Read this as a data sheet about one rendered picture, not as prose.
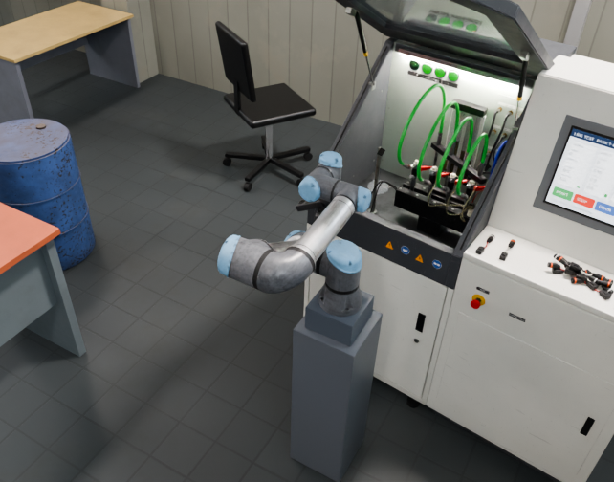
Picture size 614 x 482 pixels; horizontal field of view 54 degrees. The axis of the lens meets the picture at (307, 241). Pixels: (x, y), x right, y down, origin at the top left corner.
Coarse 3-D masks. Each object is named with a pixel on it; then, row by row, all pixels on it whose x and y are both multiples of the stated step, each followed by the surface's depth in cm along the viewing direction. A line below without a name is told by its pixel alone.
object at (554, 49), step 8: (544, 40) 248; (552, 48) 241; (560, 48) 241; (568, 48) 242; (576, 48) 243; (552, 56) 234; (568, 56) 238; (576, 56) 243; (584, 56) 243; (600, 64) 237; (608, 64) 237
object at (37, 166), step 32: (0, 128) 329; (32, 128) 330; (64, 128) 332; (0, 160) 304; (32, 160) 306; (64, 160) 321; (0, 192) 314; (32, 192) 315; (64, 192) 327; (64, 224) 336; (64, 256) 347
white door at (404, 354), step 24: (384, 264) 247; (312, 288) 283; (384, 288) 254; (408, 288) 246; (432, 288) 238; (384, 312) 261; (408, 312) 253; (432, 312) 244; (384, 336) 269; (408, 336) 260; (432, 336) 251; (384, 360) 278; (408, 360) 268; (408, 384) 276
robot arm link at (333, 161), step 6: (324, 156) 193; (330, 156) 193; (336, 156) 193; (318, 162) 194; (324, 162) 192; (330, 162) 191; (336, 162) 192; (330, 168) 192; (336, 168) 193; (336, 174) 193
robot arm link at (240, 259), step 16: (240, 240) 164; (256, 240) 168; (288, 240) 198; (224, 256) 162; (240, 256) 160; (256, 256) 159; (224, 272) 164; (240, 272) 160; (256, 272) 158; (256, 288) 161
